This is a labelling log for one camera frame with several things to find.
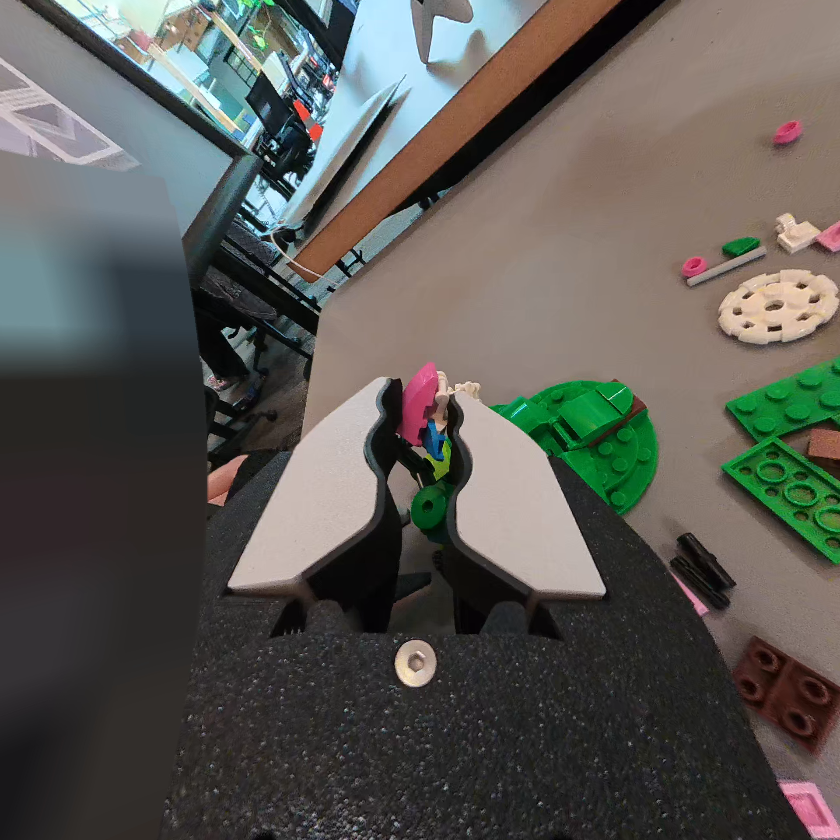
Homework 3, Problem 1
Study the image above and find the white star-shaped object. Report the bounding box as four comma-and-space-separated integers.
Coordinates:
410, 0, 475, 65

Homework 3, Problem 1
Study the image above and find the black office chair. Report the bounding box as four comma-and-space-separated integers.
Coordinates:
190, 217, 316, 460

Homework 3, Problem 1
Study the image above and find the pile of green pink lego pieces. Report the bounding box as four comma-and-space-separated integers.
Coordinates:
668, 211, 840, 840

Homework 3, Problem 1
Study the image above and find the grey table with wooden edge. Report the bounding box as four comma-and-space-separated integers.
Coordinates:
289, 0, 624, 284

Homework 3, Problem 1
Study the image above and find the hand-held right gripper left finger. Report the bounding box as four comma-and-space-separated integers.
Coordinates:
226, 376, 406, 632

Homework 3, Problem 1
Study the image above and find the pink and blue lego piece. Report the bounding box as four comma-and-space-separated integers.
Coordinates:
395, 361, 448, 460

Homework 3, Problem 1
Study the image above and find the green round lego base model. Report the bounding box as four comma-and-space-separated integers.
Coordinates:
489, 379, 659, 517

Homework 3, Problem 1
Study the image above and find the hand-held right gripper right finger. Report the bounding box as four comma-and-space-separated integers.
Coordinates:
444, 391, 608, 634

